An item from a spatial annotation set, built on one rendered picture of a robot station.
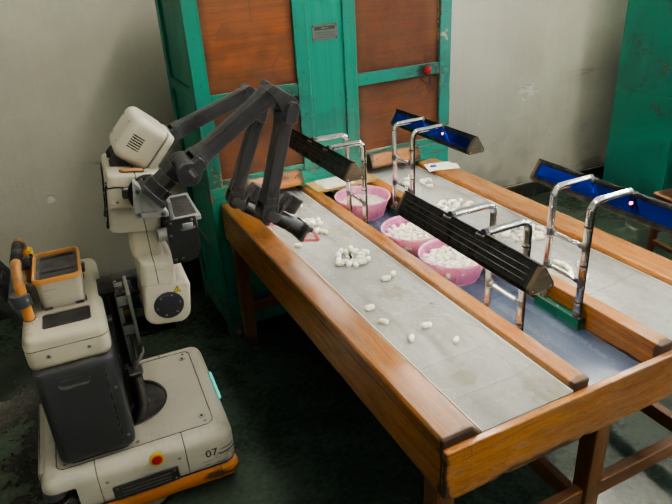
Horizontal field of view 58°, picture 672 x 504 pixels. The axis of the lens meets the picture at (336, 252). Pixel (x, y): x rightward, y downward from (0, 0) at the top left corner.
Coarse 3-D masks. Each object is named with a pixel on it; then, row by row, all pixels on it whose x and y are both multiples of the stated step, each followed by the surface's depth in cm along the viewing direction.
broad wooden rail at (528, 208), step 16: (432, 160) 332; (448, 176) 308; (464, 176) 306; (480, 192) 288; (496, 192) 285; (512, 192) 283; (512, 208) 270; (528, 208) 266; (544, 208) 265; (544, 224) 254; (560, 224) 249; (576, 224) 248; (576, 240) 240; (592, 240) 234; (608, 240) 234; (624, 240) 233; (624, 256) 221; (640, 256) 221; (656, 256) 220; (656, 272) 210
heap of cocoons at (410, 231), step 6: (390, 228) 261; (396, 228) 260; (402, 228) 260; (408, 228) 259; (414, 228) 260; (420, 228) 259; (390, 234) 255; (396, 234) 255; (402, 234) 254; (408, 234) 254; (414, 234) 253; (420, 234) 254; (426, 234) 253
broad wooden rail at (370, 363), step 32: (224, 224) 294; (256, 224) 267; (256, 256) 255; (288, 256) 237; (288, 288) 226; (320, 288) 213; (320, 320) 202; (352, 320) 193; (352, 352) 182; (384, 352) 177; (352, 384) 189; (384, 384) 167; (416, 384) 163; (384, 416) 172; (416, 416) 153; (448, 416) 152; (416, 448) 158
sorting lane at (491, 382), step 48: (288, 240) 256; (336, 240) 253; (336, 288) 217; (384, 288) 215; (432, 288) 213; (384, 336) 188; (432, 336) 187; (480, 336) 186; (480, 384) 166; (528, 384) 165; (480, 432) 151
